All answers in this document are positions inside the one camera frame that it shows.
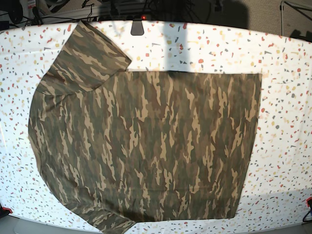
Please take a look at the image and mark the red clamp left corner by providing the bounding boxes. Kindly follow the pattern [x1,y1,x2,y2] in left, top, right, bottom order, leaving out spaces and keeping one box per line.
[0,207,12,216]

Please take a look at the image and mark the metal stand frame right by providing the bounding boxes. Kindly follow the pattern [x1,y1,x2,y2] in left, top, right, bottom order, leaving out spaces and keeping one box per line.
[280,0,312,37]

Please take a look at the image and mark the grey camera mount base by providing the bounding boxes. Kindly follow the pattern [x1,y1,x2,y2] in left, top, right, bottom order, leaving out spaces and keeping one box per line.
[131,20,144,36]

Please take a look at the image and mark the red clamp right corner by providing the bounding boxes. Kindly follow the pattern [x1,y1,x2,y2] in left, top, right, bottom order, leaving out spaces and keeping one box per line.
[306,197,312,209]

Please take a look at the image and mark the red clamp corner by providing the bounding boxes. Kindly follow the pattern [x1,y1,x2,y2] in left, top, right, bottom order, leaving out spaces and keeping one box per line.
[306,197,312,209]
[0,207,12,216]

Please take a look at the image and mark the camouflage T-shirt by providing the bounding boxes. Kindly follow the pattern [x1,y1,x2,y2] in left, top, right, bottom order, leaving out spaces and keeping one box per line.
[28,22,262,234]

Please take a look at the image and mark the black power strip red light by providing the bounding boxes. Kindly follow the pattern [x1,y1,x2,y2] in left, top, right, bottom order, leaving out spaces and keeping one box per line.
[97,13,153,21]

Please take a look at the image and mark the terrazzo pattern tablecloth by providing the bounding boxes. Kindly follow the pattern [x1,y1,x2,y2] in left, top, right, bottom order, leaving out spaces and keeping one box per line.
[0,21,312,234]

